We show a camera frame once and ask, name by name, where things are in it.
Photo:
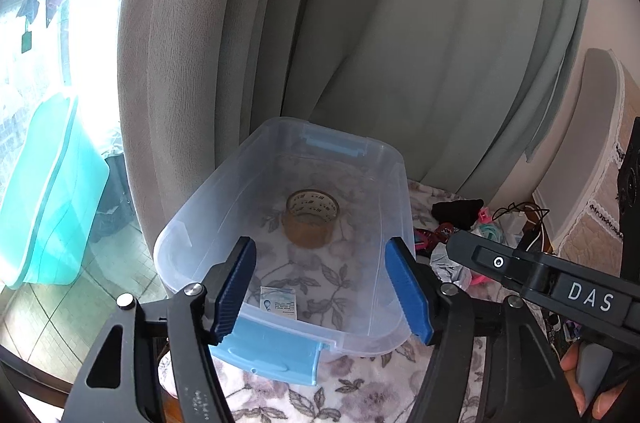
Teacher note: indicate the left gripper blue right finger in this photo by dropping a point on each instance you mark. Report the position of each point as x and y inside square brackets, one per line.
[405, 276]

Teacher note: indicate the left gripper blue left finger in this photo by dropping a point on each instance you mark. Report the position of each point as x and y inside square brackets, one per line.
[227, 284]

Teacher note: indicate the pink plastic spring coil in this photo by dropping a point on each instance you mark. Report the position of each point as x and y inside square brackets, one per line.
[426, 240]

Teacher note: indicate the white paper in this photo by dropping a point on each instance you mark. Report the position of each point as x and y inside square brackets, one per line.
[448, 270]

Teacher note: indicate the person's right hand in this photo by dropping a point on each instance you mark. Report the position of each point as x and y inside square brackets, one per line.
[603, 403]

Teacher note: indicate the small white blue packet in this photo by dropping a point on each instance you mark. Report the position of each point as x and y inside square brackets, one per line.
[280, 301]

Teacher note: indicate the black scrunchie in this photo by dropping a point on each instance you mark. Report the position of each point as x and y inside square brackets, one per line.
[462, 214]

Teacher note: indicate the brown packing tape roll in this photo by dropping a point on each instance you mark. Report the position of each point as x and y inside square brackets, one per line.
[309, 218]

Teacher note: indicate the clear plastic storage bin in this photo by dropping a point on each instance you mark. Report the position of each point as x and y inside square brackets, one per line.
[346, 304]

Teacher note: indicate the floral fleece blanket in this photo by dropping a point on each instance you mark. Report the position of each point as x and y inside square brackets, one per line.
[349, 389]

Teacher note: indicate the turquoise plastic tub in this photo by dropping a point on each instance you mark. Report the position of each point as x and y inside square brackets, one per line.
[52, 198]

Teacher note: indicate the grey green curtain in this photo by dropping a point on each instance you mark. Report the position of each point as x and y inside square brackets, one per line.
[463, 89]

